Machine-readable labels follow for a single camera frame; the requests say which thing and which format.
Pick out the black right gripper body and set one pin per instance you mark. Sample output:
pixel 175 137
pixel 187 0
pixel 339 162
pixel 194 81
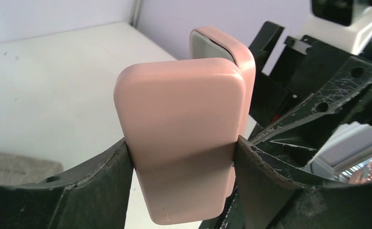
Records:
pixel 317 60

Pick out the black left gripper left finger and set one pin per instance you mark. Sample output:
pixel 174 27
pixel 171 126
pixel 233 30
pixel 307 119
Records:
pixel 91 195

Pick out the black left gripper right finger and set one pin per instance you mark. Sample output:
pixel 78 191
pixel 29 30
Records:
pixel 277 195

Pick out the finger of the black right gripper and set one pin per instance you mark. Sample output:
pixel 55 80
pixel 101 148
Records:
pixel 315 126
pixel 269 92

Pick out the pink glasses case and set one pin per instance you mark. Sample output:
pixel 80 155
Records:
pixel 181 121

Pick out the grey marbled glasses case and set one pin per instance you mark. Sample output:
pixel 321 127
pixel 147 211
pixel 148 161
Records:
pixel 17 170

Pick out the aluminium frame post left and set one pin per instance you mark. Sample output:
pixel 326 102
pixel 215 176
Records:
pixel 135 12

